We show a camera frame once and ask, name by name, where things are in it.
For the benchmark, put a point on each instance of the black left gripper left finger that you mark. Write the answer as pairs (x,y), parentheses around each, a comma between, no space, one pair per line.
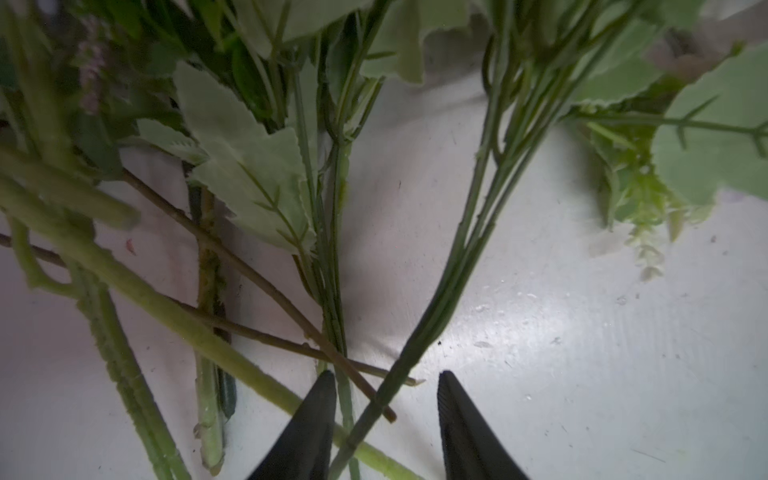
(303,449)

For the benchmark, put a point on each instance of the lilac white flower bunch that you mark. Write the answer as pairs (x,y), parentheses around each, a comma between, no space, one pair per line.
(667,146)

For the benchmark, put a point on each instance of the pale pink hydrangea bunch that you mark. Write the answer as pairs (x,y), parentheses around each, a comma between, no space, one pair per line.
(272,96)

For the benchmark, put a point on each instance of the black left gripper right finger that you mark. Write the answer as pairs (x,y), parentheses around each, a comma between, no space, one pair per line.
(470,448)

